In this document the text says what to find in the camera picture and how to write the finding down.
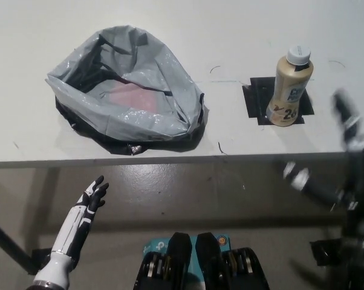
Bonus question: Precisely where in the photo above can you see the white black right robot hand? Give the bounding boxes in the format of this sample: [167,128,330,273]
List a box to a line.
[282,89,364,220]

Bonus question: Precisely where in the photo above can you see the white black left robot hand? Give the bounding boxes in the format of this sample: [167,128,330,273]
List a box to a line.
[33,175,110,285]

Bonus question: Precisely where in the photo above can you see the beige protein shake bottle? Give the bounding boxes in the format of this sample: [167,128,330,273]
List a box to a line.
[265,45,315,127]

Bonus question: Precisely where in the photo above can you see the grey black plastic bag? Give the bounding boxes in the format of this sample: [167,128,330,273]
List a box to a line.
[45,25,209,156]

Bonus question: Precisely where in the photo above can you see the black table leg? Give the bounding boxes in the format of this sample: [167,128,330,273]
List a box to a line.
[0,214,39,275]

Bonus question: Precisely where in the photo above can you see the teal network device box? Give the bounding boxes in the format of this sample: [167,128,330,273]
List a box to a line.
[141,234,231,290]

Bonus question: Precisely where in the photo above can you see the black tape square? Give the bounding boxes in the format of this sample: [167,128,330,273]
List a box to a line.
[241,76,315,126]

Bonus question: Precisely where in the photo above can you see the pink flat item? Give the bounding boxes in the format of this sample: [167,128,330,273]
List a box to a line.
[109,80,158,113]

